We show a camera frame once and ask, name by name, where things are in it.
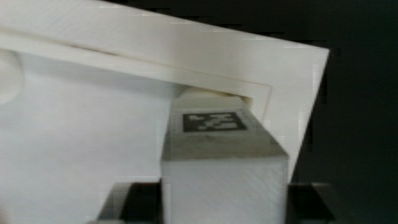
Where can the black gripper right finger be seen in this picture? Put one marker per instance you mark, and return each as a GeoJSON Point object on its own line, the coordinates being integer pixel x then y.
{"type": "Point", "coordinates": [311, 207]}

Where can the white square tabletop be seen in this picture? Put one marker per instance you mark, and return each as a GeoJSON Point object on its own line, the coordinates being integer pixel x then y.
{"type": "Point", "coordinates": [98, 63]}

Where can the white table leg with tag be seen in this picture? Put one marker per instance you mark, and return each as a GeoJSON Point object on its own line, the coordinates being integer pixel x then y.
{"type": "Point", "coordinates": [224, 164]}

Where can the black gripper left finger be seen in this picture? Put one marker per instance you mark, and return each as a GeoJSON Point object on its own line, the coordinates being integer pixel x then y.
{"type": "Point", "coordinates": [132, 205]}

